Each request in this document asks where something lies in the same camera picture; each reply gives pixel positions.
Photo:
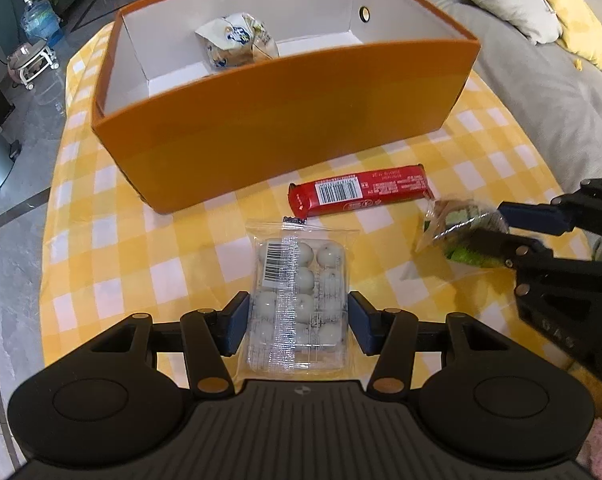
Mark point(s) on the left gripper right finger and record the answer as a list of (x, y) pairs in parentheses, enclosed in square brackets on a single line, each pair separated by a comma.
[(395, 336)]

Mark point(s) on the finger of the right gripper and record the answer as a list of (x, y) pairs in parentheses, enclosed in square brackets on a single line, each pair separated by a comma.
[(581, 209), (506, 248)]

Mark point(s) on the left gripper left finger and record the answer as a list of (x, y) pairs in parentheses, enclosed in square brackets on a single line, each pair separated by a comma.
[(204, 337)]

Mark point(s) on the clear nut snack bag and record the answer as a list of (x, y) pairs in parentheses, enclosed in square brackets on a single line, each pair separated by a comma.
[(448, 224)]

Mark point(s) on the clear tray white balls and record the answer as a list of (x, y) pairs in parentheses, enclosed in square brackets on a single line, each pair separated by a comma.
[(298, 320)]

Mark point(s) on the red barcode snack bar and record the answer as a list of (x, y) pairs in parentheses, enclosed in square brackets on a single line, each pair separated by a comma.
[(362, 190)]

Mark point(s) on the white printed snack bag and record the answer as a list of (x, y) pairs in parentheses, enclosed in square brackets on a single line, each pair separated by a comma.
[(236, 40)]

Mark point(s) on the grey sofa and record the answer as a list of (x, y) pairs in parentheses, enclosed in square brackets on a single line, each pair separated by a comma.
[(558, 106)]

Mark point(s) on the yellow checkered tablecloth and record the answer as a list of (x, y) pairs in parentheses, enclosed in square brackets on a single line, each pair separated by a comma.
[(107, 255)]

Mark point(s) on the yellow cushion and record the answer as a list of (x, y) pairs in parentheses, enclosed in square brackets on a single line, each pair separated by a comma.
[(581, 30)]

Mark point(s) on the orange cardboard box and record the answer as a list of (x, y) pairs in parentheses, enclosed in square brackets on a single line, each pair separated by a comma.
[(350, 75)]

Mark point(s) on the white rolling stool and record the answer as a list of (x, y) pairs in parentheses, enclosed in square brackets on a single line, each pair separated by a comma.
[(29, 61)]

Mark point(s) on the blue water jug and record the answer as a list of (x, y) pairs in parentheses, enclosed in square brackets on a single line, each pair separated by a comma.
[(40, 22)]

